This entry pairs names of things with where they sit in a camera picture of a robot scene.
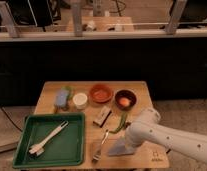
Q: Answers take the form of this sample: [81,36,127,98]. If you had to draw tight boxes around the red orange bowl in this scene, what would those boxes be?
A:
[89,84,113,103]

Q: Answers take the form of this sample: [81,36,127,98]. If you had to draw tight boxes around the white plastic tongs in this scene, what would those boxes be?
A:
[29,121,69,156]

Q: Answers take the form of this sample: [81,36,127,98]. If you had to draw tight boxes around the dark dried berries cluster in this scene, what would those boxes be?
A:
[124,122,131,129]

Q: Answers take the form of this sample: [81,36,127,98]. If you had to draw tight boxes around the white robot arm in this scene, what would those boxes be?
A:
[125,108,207,164]

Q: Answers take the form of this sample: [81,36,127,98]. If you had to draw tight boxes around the wooden block with black edge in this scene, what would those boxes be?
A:
[93,106,111,127]

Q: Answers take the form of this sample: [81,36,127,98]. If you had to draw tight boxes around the dark bowl with egg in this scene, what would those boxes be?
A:
[115,90,137,110]

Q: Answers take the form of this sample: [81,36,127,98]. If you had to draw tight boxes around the metal fork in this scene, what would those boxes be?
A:
[92,130,109,163]

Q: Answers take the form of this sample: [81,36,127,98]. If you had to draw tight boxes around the black cable left floor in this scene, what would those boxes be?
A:
[0,106,24,133]

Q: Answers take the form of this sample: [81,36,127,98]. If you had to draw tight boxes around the blue green sponge toy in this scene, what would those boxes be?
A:
[54,86,72,113]

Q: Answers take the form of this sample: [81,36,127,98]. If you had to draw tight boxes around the green plastic tray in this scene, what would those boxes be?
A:
[13,113,85,169]

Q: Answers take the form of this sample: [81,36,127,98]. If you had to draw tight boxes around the green chili pepper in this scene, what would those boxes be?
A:
[109,112,128,134]

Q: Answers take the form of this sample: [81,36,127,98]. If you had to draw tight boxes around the small white cup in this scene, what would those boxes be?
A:
[73,93,88,109]

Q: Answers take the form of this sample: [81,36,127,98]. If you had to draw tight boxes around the wooden cutting board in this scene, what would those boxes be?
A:
[87,139,169,169]

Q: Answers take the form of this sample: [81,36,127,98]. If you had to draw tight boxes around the grey towel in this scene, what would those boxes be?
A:
[107,137,135,156]

